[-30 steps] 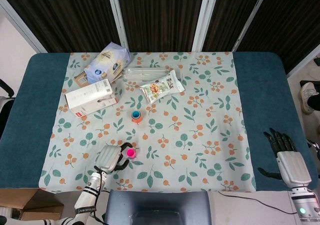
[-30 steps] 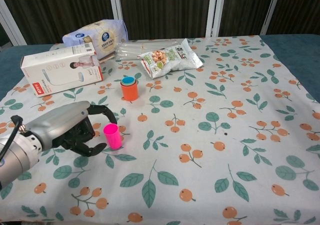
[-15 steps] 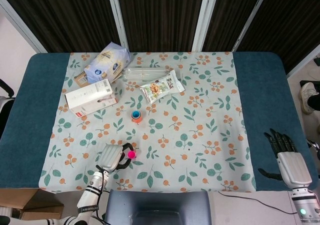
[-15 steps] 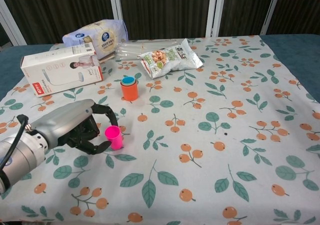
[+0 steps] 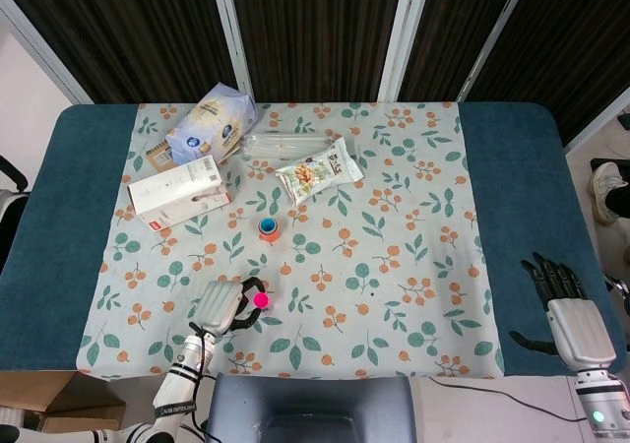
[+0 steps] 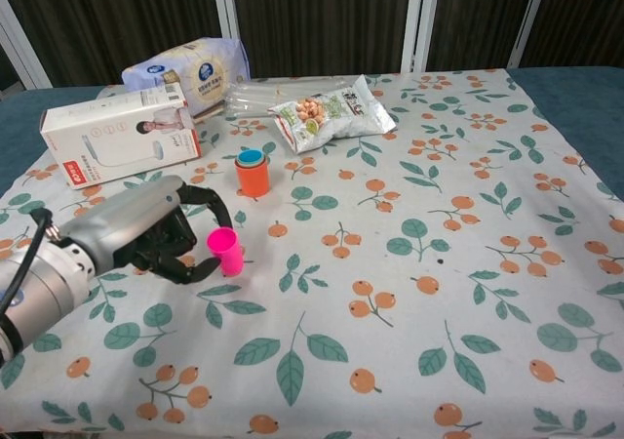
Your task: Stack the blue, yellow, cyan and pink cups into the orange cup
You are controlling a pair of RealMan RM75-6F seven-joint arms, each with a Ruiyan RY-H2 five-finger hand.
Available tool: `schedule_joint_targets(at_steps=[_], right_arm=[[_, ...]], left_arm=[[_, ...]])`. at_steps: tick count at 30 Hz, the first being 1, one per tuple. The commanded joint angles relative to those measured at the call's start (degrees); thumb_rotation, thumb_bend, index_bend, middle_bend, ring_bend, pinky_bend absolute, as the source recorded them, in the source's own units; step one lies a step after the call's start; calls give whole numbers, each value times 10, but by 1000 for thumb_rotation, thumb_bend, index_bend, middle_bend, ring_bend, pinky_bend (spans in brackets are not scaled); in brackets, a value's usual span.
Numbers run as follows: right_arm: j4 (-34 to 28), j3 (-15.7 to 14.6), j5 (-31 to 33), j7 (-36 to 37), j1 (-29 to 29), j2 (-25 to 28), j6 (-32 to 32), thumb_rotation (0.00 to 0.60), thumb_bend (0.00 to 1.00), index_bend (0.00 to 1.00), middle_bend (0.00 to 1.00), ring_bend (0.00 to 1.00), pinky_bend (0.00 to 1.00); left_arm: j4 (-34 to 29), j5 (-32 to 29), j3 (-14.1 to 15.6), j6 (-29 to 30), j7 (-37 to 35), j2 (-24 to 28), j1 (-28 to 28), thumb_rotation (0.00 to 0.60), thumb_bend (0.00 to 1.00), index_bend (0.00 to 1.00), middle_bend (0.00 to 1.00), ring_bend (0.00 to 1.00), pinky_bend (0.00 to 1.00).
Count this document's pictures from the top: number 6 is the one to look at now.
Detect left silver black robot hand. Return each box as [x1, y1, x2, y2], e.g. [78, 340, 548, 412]
[48, 174, 235, 287]

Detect pink plastic cup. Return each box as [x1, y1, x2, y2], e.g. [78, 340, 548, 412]
[206, 227, 244, 278]

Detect white desk lamp box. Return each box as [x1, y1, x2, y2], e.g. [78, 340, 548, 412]
[39, 82, 204, 192]

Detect orange plastic cup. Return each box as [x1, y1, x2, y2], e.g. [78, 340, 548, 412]
[233, 158, 272, 199]

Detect teal table cover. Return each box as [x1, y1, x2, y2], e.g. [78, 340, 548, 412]
[0, 65, 624, 196]

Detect blue white paper bag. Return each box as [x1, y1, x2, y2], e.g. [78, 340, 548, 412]
[121, 37, 253, 118]

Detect clear plastic tube pack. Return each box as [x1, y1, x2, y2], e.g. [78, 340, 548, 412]
[222, 78, 360, 120]

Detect silver nut snack bag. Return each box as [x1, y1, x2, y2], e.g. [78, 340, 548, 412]
[266, 73, 397, 156]

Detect floral fruit print tablecloth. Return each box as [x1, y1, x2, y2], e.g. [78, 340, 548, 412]
[0, 67, 624, 439]

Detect dark white-framed folding screen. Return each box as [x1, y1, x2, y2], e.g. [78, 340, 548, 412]
[0, 0, 624, 90]

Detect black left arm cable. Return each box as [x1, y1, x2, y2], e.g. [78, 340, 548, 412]
[0, 207, 56, 313]

